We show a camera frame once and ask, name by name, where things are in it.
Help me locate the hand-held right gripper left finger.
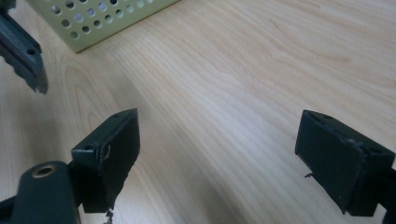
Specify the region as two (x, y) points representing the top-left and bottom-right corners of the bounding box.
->
(71, 107), (141, 215)

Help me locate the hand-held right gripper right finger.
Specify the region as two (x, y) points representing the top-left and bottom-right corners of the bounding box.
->
(294, 108), (396, 217)

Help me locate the pale green plastic basket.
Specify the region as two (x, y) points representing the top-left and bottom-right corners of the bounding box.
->
(25, 0), (182, 54)

